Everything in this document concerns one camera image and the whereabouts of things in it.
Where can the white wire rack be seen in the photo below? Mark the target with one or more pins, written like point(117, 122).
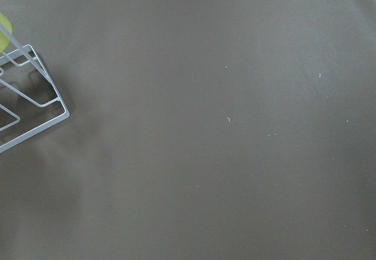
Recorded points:
point(30, 101)

